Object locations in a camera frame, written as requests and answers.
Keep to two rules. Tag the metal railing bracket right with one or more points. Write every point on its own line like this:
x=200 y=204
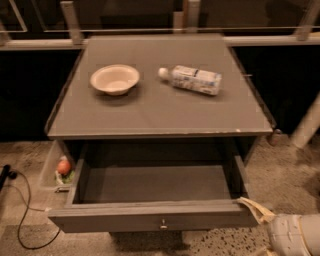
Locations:
x=307 y=22

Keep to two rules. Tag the clear plastic water bottle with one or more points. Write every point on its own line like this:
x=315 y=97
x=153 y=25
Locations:
x=193 y=79

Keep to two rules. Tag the metal railing post centre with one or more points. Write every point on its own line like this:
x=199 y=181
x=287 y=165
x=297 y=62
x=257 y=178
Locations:
x=186 y=14

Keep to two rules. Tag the white paper bowl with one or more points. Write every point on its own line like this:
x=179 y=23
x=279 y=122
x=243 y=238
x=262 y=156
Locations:
x=115 y=80

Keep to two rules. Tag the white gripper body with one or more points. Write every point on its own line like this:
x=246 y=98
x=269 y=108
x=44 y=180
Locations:
x=284 y=230

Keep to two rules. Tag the grey top drawer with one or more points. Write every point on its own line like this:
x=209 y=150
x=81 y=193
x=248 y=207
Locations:
x=135 y=187

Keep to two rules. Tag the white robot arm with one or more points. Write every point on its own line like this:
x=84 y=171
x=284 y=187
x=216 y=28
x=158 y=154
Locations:
x=310 y=227

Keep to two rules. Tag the metal railing bracket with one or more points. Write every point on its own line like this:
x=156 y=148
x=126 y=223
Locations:
x=72 y=23
x=307 y=22

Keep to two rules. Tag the metal railing bracket left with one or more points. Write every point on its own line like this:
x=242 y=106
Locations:
x=72 y=23

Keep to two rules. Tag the orange round fruit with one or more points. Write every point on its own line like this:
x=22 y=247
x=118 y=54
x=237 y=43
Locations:
x=64 y=167

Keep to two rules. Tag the white diagonal pole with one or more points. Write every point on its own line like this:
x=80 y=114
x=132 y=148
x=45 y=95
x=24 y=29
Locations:
x=308 y=126

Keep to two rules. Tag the grey drawer cabinet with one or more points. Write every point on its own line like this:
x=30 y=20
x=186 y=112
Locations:
x=153 y=109

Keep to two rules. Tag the black plug device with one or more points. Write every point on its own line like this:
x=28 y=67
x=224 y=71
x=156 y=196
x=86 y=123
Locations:
x=6 y=172

